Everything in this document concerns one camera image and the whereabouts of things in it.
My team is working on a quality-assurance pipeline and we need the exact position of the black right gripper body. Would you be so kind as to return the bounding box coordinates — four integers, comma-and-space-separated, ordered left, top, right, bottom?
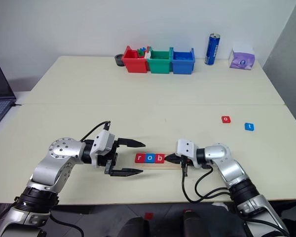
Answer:
178, 156, 198, 169

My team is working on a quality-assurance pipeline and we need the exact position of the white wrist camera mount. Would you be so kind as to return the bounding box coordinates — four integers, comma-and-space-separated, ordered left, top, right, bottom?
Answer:
175, 138, 200, 161
89, 129, 116, 169

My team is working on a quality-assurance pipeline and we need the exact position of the green plastic bin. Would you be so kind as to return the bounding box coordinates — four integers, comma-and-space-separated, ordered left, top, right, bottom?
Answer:
146, 47, 173, 75

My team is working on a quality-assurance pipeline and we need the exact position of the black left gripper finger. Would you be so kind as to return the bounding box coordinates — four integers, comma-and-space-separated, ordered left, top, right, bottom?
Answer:
108, 168, 144, 178
117, 138, 147, 149

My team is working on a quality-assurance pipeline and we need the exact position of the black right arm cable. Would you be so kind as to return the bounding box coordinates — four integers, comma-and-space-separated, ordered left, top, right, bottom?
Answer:
180, 157, 235, 204

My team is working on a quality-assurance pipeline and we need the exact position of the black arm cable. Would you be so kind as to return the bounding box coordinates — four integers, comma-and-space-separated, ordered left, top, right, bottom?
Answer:
180, 157, 235, 204
48, 211, 85, 237
79, 120, 112, 143

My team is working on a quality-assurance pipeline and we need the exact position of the red plastic bin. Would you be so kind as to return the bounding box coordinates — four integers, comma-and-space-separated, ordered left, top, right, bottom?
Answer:
121, 45, 150, 74

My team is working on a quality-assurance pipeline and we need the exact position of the blue plastic bin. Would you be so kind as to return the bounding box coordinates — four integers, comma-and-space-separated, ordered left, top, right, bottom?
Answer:
170, 47, 196, 75

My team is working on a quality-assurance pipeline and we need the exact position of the dark grey laptop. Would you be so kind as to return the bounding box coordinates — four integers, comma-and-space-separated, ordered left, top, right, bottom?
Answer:
0, 56, 17, 133

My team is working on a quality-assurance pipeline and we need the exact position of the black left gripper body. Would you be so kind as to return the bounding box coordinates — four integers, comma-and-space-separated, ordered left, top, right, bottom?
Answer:
98, 137, 120, 174

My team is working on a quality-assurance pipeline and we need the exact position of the purple tissue pack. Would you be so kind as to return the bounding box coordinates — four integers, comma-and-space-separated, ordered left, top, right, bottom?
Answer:
228, 46, 256, 71

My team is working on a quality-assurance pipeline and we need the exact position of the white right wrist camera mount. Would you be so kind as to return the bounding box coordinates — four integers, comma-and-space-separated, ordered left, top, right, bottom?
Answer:
175, 138, 200, 161

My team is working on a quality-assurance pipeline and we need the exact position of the dark rounded shape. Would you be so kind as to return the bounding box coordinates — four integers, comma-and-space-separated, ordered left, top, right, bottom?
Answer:
182, 209, 241, 237
117, 216, 151, 237

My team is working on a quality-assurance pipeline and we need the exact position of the blue drink can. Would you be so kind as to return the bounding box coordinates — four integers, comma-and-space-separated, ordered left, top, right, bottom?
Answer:
204, 33, 221, 66

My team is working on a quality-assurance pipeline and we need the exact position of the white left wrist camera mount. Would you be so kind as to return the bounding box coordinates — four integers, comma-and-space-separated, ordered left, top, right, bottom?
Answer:
89, 129, 116, 169

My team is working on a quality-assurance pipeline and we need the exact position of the wooden tile holder strip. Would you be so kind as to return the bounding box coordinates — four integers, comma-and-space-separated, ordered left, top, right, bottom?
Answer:
134, 151, 186, 171

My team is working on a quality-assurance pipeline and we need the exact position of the black round dish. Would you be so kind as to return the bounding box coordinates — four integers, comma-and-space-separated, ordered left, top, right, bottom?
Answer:
114, 53, 126, 68

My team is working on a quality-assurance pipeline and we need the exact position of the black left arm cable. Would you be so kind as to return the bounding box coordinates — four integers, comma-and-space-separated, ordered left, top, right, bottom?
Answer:
79, 120, 112, 143
48, 211, 85, 237

